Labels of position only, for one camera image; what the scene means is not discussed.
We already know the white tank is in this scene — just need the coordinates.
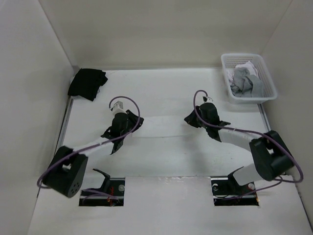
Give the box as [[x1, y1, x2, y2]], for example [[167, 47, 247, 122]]
[[227, 61, 259, 83], [132, 116, 197, 138]]

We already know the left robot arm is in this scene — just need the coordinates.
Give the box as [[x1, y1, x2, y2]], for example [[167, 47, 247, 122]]
[[39, 110, 144, 198]]

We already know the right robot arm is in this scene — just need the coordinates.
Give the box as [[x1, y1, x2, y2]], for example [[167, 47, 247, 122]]
[[112, 102, 295, 194]]

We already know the grey crumpled tank top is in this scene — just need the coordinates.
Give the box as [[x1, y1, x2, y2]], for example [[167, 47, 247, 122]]
[[230, 68, 264, 98]]

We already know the black folded tank top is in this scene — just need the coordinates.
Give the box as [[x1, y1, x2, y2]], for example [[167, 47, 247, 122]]
[[67, 69, 108, 101]]

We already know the white crumpled tank top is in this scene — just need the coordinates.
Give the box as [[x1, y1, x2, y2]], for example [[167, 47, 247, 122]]
[[227, 61, 259, 83]]

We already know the white plastic basket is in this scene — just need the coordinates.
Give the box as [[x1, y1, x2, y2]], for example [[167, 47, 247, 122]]
[[221, 53, 277, 104]]

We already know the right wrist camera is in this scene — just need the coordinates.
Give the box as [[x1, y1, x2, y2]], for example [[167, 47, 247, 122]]
[[202, 96, 214, 103]]

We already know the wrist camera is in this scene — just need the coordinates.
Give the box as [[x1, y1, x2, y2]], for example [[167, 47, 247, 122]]
[[202, 96, 214, 103], [110, 101, 125, 116]]

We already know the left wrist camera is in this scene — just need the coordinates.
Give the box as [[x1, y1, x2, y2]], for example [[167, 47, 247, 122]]
[[110, 101, 125, 116]]

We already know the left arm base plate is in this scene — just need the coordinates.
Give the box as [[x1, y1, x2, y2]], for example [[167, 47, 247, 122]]
[[79, 178, 126, 207]]

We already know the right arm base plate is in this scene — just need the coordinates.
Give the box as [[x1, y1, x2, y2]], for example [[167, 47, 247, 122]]
[[211, 177, 259, 206]]

